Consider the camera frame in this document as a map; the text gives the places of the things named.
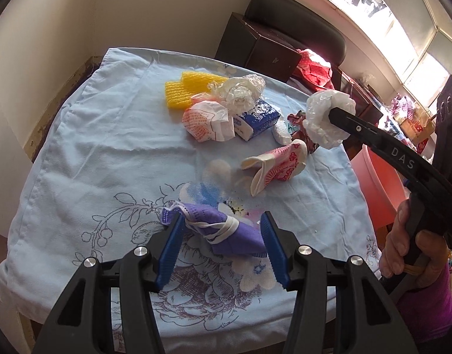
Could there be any blue red checked tablecloth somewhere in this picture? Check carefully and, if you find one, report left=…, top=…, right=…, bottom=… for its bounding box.
left=379, top=112, right=411, bottom=144

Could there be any red dotted cloth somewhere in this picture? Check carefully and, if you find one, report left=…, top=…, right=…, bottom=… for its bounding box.
left=294, top=48, right=335, bottom=91

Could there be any person's right hand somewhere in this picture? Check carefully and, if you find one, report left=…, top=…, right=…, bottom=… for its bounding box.
left=379, top=199, right=451, bottom=289

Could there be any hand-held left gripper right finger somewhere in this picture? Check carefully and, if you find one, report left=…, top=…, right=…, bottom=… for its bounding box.
left=260, top=211, right=420, bottom=354

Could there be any window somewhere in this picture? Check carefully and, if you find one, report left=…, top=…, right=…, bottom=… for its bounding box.
left=333, top=0, right=451, bottom=100

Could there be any brown paper bag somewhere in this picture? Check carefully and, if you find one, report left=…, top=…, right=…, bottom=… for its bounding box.
left=400, top=110, right=436, bottom=144

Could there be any red white checked cloth bundle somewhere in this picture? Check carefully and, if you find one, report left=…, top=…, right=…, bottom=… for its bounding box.
left=392, top=95, right=414, bottom=117

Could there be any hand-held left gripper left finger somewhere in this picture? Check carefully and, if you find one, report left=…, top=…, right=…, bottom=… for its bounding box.
left=33, top=212, right=186, bottom=354

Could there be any blue tissue pack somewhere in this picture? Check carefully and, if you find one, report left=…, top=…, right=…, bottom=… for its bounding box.
left=233, top=98, right=280, bottom=141

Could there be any yellow foam net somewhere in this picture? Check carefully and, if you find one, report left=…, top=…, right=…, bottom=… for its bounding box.
left=181, top=71, right=228, bottom=97
left=165, top=80, right=194, bottom=110

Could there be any black leather armchair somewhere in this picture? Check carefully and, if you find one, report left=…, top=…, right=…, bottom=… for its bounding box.
left=215, top=0, right=385, bottom=126

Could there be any white foam piece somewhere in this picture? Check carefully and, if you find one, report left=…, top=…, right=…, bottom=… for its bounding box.
left=273, top=122, right=293, bottom=145

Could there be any crushed pink paper cup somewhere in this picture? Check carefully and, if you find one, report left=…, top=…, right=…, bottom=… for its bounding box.
left=241, top=139, right=308, bottom=197

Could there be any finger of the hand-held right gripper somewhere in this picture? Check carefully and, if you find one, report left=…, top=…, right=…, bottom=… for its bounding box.
left=328, top=107, right=389, bottom=148

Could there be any crumpled clear plastic wrap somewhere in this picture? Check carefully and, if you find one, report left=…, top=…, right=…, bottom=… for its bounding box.
left=207, top=74, right=266, bottom=113

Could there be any pink plastic bin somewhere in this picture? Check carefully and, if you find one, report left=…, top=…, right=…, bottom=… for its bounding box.
left=350, top=144, right=408, bottom=225

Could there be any light blue floral cloth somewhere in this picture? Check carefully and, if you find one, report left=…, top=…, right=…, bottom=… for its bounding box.
left=0, top=47, right=382, bottom=354

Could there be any dark red patterned wrapper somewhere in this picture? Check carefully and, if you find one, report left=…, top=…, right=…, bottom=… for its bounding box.
left=288, top=111, right=318, bottom=153

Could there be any crumpled white orange paper wrapper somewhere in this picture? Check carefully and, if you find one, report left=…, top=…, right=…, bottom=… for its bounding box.
left=182, top=99, right=236, bottom=144

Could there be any purple face mask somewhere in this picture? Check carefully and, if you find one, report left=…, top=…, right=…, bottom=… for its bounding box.
left=162, top=203, right=268, bottom=258

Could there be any person's right forearm purple sleeve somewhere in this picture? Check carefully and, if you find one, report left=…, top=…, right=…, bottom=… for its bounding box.
left=395, top=263, right=452, bottom=344

